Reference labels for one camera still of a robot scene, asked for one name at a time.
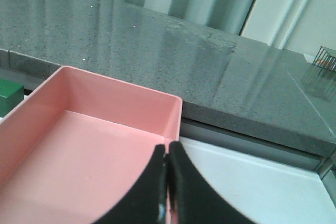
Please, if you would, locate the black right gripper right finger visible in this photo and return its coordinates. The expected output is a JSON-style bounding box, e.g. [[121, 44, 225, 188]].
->
[[167, 141, 254, 223]]

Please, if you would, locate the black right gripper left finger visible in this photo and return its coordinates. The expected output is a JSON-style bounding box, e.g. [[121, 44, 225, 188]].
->
[[95, 144, 167, 223]]

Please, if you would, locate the pink plastic bin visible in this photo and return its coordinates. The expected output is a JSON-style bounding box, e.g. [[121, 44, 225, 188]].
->
[[1, 66, 182, 223]]

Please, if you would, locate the grey stone counter ledge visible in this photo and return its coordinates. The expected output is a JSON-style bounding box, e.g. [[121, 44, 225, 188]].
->
[[1, 0, 335, 156]]

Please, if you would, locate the green wooden cube right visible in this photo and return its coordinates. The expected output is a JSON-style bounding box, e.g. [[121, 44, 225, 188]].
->
[[0, 78, 24, 118]]

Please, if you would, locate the small wire rack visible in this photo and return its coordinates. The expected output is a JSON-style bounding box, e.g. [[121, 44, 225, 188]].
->
[[312, 46, 336, 72]]

